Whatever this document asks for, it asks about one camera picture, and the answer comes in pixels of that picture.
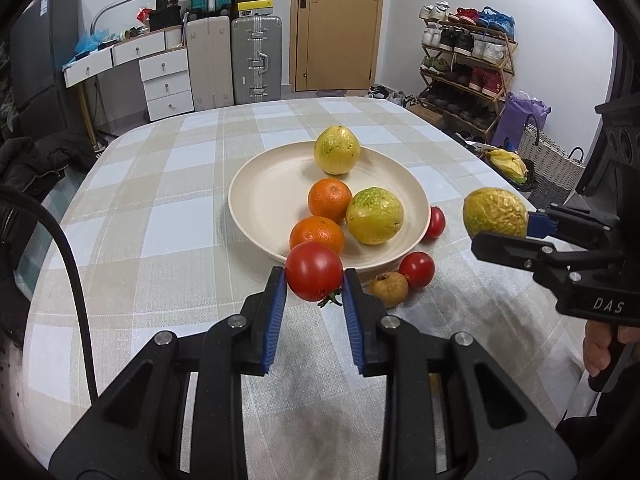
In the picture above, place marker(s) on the black bin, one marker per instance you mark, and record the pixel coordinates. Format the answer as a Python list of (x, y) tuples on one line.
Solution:
[(530, 180)]

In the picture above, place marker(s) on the small cardboard box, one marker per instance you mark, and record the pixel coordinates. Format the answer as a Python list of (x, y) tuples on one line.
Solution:
[(425, 114)]

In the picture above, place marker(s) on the yellow and white shoe box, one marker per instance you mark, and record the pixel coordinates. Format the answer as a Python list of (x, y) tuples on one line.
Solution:
[(255, 9)]

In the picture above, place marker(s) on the smooth yellow guava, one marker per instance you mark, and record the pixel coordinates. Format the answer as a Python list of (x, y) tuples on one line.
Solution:
[(336, 150)]

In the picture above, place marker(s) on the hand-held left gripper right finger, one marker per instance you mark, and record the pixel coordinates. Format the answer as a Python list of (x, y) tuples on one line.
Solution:
[(355, 325)]

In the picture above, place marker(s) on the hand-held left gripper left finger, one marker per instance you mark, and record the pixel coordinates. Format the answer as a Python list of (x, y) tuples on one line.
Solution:
[(274, 320)]

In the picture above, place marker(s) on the small brown fruit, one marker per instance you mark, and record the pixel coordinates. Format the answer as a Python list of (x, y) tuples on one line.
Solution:
[(389, 287)]

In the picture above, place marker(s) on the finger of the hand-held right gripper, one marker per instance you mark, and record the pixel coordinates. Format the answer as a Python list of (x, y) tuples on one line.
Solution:
[(540, 223), (505, 249)]

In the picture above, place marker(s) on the red packet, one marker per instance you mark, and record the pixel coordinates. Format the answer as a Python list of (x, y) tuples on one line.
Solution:
[(144, 14)]

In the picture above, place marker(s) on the wooden shoe rack with shoes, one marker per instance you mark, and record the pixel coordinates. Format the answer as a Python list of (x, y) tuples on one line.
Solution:
[(460, 45)]

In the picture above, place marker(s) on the person's dark clothing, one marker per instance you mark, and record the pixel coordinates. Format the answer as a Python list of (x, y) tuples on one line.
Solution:
[(590, 440)]

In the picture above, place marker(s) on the round red tomato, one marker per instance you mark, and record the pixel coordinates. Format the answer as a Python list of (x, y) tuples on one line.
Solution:
[(417, 269)]

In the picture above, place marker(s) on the wrinkled yellow guava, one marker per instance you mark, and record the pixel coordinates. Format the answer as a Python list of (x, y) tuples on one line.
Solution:
[(494, 212)]

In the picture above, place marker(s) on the woven basket bag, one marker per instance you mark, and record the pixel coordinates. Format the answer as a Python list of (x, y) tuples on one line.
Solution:
[(550, 157)]

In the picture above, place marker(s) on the oblong red tomato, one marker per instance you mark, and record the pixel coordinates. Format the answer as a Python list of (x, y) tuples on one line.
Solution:
[(436, 222)]

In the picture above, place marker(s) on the pile of loose sneakers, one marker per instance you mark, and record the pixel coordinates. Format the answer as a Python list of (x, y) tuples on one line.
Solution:
[(390, 95)]

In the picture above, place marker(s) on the blue plastic bag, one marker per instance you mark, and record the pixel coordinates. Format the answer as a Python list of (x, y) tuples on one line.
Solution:
[(92, 42)]

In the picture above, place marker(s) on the silver suitcase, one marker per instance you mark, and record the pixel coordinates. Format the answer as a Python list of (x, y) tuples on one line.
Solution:
[(257, 60)]

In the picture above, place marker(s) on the wooden door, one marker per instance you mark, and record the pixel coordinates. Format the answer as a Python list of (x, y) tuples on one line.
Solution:
[(335, 35)]

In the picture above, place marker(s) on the red tomato with stem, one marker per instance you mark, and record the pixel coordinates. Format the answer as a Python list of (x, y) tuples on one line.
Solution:
[(314, 271)]

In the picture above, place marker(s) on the wooden stick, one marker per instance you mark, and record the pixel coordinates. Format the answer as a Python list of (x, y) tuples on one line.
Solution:
[(87, 115)]

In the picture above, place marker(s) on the black jacket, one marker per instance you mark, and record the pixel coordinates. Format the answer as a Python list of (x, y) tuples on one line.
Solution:
[(35, 165)]

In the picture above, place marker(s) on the grey door mat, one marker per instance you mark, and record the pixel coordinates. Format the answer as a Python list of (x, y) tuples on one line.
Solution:
[(331, 92)]

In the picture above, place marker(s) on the yellow plastic bag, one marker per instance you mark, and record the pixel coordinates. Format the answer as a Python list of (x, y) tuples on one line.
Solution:
[(505, 162)]

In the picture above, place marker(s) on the cream plate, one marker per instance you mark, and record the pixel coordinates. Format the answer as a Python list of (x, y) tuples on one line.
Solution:
[(270, 200)]

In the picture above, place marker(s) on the white desk with drawers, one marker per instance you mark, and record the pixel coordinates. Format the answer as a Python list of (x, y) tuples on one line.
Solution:
[(165, 75)]

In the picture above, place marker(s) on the beige suitcase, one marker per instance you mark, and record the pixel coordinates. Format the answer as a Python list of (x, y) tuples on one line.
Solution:
[(210, 65)]

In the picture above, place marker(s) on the orange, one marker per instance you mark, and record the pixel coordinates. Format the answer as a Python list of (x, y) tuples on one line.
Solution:
[(317, 232), (329, 200)]

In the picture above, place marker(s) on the person's right hand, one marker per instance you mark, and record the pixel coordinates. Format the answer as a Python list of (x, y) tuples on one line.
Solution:
[(595, 350)]

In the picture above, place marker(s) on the purple bag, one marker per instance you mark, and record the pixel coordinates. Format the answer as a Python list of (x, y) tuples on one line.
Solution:
[(517, 115)]

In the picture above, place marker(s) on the dark grey fridge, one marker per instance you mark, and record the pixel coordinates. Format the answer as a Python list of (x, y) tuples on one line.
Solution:
[(45, 50)]

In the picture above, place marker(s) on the green speckled guava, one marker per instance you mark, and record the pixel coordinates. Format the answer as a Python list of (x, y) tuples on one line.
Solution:
[(375, 215)]

